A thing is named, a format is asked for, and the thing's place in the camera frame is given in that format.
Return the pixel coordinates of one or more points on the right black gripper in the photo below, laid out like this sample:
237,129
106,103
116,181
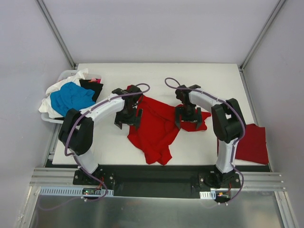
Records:
188,114

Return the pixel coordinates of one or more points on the folded dark red t shirt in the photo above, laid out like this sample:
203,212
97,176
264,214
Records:
251,148

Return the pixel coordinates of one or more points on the white plastic laundry basket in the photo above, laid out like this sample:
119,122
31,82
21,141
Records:
48,114

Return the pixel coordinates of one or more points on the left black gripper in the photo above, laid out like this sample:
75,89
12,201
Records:
128,118

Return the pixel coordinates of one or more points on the aluminium frame rail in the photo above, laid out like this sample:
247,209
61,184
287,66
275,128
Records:
249,181

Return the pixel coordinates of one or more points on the pink garment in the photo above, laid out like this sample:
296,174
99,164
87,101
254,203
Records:
95,80

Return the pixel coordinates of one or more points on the right white cable duct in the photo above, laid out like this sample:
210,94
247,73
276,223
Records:
207,195

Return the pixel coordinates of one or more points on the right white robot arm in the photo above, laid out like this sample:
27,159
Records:
224,113

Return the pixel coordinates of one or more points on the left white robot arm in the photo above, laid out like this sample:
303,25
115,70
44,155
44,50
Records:
77,130

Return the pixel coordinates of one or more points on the blue t shirt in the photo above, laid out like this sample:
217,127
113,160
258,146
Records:
71,99

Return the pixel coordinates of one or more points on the bright red t shirt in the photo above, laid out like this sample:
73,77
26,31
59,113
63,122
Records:
157,130

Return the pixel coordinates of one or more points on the white t shirt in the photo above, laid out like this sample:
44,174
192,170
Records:
58,95

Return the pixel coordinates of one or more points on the left white cable duct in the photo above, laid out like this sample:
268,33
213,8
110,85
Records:
75,191

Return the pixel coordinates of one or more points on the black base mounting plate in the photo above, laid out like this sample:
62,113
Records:
182,182

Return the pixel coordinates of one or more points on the white cable duct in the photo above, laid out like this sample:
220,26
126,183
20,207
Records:
207,195
75,191

